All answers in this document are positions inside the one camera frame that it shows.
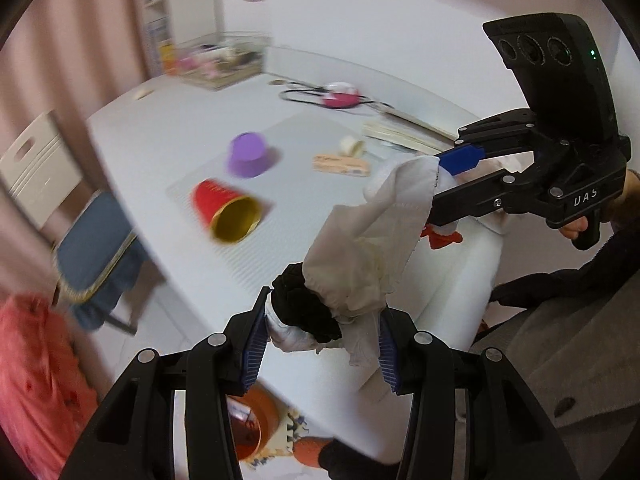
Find white and black cloth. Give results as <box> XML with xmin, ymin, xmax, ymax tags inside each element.
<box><xmin>265</xmin><ymin>155</ymin><xmax>443</xmax><ymax>368</ymax></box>

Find clear plastic organizer box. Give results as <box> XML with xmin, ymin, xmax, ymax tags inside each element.
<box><xmin>172</xmin><ymin>31</ymin><xmax>266</xmax><ymax>92</ymax></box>

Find person's right forearm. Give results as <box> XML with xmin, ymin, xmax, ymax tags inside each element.
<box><xmin>585</xmin><ymin>220</ymin><xmax>640</xmax><ymax>281</ymax></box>

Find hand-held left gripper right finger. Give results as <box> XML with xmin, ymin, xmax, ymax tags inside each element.
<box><xmin>377</xmin><ymin>307</ymin><xmax>573</xmax><ymax>480</ymax></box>

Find red cup with gold inside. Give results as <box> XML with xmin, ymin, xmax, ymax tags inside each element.
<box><xmin>192</xmin><ymin>178</ymin><xmax>263</xmax><ymax>245</ymax></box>

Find stack of cream papers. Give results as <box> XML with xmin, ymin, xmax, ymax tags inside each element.
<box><xmin>362</xmin><ymin>119</ymin><xmax>458</xmax><ymax>156</ymax></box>

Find pink and white device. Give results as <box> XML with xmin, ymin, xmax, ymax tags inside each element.
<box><xmin>321</xmin><ymin>81</ymin><xmax>361</xmax><ymax>109</ymax></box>

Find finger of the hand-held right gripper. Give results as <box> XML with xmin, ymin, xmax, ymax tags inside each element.
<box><xmin>437</xmin><ymin>109</ymin><xmax>538</xmax><ymax>176</ymax></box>
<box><xmin>425</xmin><ymin>170</ymin><xmax>546</xmax><ymax>226</ymax></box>

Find black cable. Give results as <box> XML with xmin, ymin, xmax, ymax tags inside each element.
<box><xmin>279</xmin><ymin>87</ymin><xmax>396</xmax><ymax>111</ymax></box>

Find person's right hand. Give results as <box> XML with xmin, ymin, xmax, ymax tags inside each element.
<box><xmin>557</xmin><ymin>169</ymin><xmax>640</xmax><ymax>241</ymax></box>

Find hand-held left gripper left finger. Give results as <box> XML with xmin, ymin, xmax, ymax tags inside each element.
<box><xmin>59</xmin><ymin>286</ymin><xmax>273</xmax><ymax>480</ymax></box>

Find white and dark chair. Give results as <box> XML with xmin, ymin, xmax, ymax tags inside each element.
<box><xmin>0</xmin><ymin>110</ymin><xmax>138</xmax><ymax>336</ymax></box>

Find pink printed blanket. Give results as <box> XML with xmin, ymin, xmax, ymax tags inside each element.
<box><xmin>0</xmin><ymin>294</ymin><xmax>101</xmax><ymax>480</ymax></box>

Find orange waste bin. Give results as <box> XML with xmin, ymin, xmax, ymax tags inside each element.
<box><xmin>225</xmin><ymin>385</ymin><xmax>281</xmax><ymax>463</ymax></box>

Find white bookcase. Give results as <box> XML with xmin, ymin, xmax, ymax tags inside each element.
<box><xmin>140</xmin><ymin>0</ymin><xmax>176</xmax><ymax>78</ymax></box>

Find purple silicone cup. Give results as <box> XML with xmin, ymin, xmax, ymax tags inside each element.
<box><xmin>227</xmin><ymin>132</ymin><xmax>273</xmax><ymax>179</ymax></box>

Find translucent textured table mat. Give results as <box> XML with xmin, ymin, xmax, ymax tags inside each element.
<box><xmin>166</xmin><ymin>110</ymin><xmax>451</xmax><ymax>311</ymax></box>

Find person's black sweater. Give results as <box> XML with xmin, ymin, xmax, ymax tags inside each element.
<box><xmin>487</xmin><ymin>267</ymin><xmax>626</xmax><ymax>311</ymax></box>

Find red cartoon figure toy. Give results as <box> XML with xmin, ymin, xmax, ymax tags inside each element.
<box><xmin>420</xmin><ymin>222</ymin><xmax>463</xmax><ymax>251</ymax></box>

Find blue seat cushion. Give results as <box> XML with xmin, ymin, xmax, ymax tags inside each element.
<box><xmin>52</xmin><ymin>191</ymin><xmax>146</xmax><ymax>318</ymax></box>

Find person's grey coat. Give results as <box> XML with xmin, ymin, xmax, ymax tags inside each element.
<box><xmin>470</xmin><ymin>245</ymin><xmax>640</xmax><ymax>480</ymax></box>

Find orange round object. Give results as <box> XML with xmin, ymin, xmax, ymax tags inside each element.
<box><xmin>292</xmin><ymin>437</ymin><xmax>333</xmax><ymax>468</ymax></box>

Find beige foam puzzle mat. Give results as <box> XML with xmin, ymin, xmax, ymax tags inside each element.
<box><xmin>250</xmin><ymin>407</ymin><xmax>313</xmax><ymax>466</ymax></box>

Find tan printed packet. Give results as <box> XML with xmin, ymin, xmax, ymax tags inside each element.
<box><xmin>312</xmin><ymin>154</ymin><xmax>371</xmax><ymax>178</ymax></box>

